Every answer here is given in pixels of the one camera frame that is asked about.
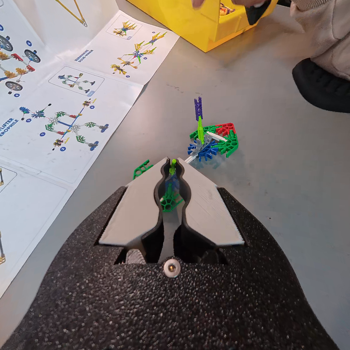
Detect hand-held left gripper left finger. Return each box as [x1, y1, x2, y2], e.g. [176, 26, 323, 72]
[99, 159, 168, 249]

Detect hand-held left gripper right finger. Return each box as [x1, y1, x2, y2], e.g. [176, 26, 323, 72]
[178, 159, 245, 246]

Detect colourful toy rod model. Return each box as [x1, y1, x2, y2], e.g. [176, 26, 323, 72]
[133, 97, 239, 214]

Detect person's right forearm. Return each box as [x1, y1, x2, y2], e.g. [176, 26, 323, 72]
[290, 0, 350, 81]

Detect yellow plastic bin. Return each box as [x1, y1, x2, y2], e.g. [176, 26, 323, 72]
[127, 0, 274, 53]

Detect white folded instruction booklet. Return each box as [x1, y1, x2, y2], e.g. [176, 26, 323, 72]
[0, 0, 180, 298]

